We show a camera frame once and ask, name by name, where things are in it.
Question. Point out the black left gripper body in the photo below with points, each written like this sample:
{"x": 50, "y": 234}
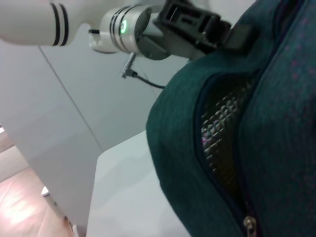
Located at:
{"x": 187, "y": 24}

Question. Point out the dark teal fabric lunch bag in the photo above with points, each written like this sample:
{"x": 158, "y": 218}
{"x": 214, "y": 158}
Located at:
{"x": 247, "y": 148}

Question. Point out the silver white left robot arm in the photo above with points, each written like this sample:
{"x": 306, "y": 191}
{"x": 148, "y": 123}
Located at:
{"x": 74, "y": 22}

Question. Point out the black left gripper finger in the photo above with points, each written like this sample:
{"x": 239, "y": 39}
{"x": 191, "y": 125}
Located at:
{"x": 238, "y": 37}

